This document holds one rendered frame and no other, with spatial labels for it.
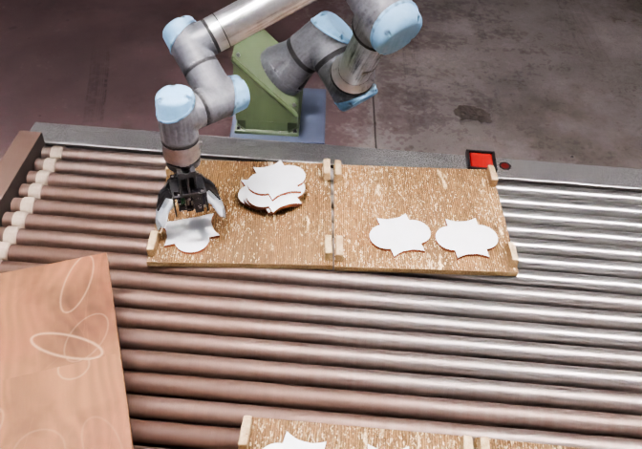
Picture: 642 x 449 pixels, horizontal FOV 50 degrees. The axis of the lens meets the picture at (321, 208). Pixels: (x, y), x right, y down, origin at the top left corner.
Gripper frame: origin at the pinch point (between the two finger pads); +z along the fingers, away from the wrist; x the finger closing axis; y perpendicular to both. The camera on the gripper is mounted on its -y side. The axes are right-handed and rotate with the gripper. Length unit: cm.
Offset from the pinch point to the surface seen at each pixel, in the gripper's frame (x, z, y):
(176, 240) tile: -4.1, 2.2, 2.7
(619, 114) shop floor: 234, 93, -123
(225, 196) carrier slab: 9.7, 2.6, -9.6
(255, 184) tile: 16.6, -1.5, -7.1
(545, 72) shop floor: 217, 91, -169
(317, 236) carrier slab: 27.2, 3.5, 9.1
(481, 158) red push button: 78, 4, -8
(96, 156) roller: -19.2, 3.2, -35.3
